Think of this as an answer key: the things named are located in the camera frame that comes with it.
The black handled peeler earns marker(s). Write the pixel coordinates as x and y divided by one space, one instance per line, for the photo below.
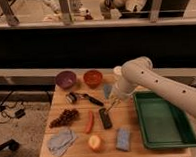
72 98

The black rectangular bar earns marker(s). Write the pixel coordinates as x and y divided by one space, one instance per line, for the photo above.
105 119

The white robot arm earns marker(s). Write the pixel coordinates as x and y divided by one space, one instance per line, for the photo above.
139 72

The orange bowl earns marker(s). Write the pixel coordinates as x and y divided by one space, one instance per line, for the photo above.
92 78

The bunch of dark grapes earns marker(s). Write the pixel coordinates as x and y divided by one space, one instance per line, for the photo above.
65 119

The red chili pepper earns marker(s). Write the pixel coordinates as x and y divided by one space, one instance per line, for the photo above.
90 123

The white paper cup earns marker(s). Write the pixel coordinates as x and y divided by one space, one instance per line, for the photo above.
117 72

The blue sponge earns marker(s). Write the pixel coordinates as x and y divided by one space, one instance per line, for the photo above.
122 139

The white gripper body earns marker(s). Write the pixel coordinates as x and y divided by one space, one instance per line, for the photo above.
121 90

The black power adapter with cable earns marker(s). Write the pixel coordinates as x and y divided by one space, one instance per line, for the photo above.
18 114

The peach fruit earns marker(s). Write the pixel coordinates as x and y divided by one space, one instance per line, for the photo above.
94 143

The green plastic tray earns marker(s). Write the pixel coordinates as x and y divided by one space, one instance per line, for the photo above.
163 126

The blue plastic cup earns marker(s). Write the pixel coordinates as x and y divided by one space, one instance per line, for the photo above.
107 90

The light blue cloth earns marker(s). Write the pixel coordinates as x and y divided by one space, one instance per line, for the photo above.
58 144

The purple bowl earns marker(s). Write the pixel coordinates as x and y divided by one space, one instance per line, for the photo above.
66 79

